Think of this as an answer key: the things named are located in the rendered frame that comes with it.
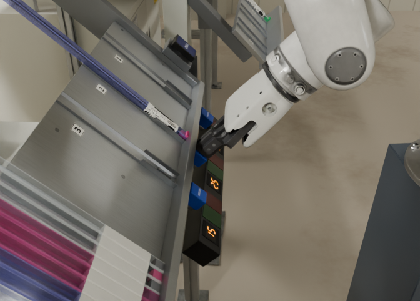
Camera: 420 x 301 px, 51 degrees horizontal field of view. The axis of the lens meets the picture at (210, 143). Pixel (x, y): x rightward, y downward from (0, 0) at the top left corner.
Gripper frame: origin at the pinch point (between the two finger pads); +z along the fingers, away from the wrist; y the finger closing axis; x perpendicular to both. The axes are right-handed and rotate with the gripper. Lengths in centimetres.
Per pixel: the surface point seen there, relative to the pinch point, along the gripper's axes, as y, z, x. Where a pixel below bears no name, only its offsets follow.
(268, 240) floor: 49, 40, -62
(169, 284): -29.3, 0.3, 3.4
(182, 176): -11.1, 0.8, 3.6
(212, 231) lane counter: -13.8, 3.4, -4.7
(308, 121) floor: 130, 23, -79
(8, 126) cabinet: 18.6, 36.7, 25.5
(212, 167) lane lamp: 0.3, 3.4, -3.7
